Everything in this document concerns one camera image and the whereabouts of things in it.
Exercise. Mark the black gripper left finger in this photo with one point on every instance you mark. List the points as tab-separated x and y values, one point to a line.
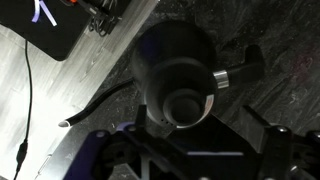
140	116

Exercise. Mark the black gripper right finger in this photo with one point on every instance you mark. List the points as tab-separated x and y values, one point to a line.
276	150

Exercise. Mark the black gooseneck kettle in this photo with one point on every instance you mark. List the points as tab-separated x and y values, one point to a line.
173	60

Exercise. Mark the red black clamp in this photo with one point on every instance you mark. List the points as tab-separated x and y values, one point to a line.
100	16

